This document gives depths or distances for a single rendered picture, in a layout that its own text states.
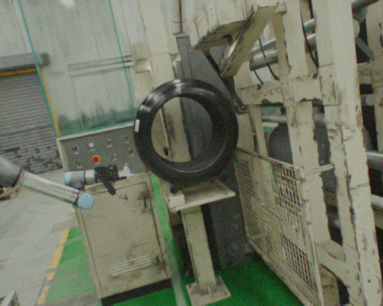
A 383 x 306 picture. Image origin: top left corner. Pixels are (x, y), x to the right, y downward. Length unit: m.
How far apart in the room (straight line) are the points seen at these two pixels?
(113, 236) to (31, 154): 8.71
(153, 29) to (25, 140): 9.16
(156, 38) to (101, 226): 1.32
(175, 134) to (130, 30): 9.13
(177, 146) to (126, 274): 1.03
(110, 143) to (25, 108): 8.69
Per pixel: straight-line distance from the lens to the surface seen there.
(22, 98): 10.94
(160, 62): 2.05
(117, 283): 2.57
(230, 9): 1.53
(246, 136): 2.09
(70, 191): 1.65
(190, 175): 1.70
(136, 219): 2.38
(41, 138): 10.87
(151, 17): 2.10
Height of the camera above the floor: 1.36
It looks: 9 degrees down
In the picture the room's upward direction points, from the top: 11 degrees counter-clockwise
